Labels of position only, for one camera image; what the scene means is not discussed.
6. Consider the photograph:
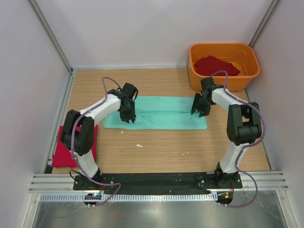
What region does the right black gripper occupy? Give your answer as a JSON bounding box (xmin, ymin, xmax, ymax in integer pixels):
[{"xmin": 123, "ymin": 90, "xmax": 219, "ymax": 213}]
[{"xmin": 191, "ymin": 93, "xmax": 212, "ymax": 117}]

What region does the dark red t shirt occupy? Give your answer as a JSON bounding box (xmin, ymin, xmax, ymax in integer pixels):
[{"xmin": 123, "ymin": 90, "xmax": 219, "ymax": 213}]
[{"xmin": 194, "ymin": 56, "xmax": 240, "ymax": 76}]

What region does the aluminium frame rail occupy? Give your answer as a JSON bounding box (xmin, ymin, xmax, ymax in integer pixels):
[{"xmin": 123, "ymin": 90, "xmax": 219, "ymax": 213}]
[{"xmin": 29, "ymin": 171, "xmax": 288, "ymax": 193}]

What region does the white slotted cable duct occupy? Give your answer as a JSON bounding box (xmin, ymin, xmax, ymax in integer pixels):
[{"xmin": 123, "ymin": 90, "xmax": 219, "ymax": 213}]
[{"xmin": 40, "ymin": 192, "xmax": 218, "ymax": 203}]

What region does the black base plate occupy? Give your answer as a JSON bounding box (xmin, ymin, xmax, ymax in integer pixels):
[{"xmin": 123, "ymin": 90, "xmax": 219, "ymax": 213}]
[{"xmin": 73, "ymin": 172, "xmax": 243, "ymax": 194}]

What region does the teal t shirt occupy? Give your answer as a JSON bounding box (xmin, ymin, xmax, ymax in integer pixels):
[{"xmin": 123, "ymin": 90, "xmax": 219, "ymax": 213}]
[{"xmin": 103, "ymin": 96, "xmax": 208, "ymax": 130}]

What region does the right aluminium corner post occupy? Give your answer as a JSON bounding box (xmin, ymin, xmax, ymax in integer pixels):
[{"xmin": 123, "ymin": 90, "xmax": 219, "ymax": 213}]
[{"xmin": 248, "ymin": 0, "xmax": 282, "ymax": 48}]

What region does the aluminium corner post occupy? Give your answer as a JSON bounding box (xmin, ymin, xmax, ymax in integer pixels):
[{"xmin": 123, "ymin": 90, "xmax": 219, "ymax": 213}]
[
  {"xmin": 28, "ymin": 0, "xmax": 73, "ymax": 74},
  {"xmin": 248, "ymin": 0, "xmax": 282, "ymax": 48}
]

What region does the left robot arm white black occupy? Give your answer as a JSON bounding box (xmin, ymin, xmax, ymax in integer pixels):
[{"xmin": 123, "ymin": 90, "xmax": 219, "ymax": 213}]
[{"xmin": 60, "ymin": 83, "xmax": 138, "ymax": 190}]

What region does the left aluminium corner post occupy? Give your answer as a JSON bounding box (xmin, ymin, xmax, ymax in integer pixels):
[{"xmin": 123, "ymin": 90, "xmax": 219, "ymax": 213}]
[{"xmin": 28, "ymin": 0, "xmax": 73, "ymax": 74}]

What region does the folded magenta t shirt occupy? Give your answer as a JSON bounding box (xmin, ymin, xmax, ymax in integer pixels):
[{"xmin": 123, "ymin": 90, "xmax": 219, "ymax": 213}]
[{"xmin": 52, "ymin": 125, "xmax": 98, "ymax": 168}]

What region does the orange plastic bin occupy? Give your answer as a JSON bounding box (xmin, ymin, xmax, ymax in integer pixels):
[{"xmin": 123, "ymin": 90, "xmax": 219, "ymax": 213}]
[{"xmin": 189, "ymin": 42, "xmax": 260, "ymax": 92}]

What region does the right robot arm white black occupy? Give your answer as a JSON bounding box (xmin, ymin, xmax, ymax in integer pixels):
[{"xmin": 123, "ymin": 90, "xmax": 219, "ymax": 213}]
[{"xmin": 191, "ymin": 77, "xmax": 262, "ymax": 189}]

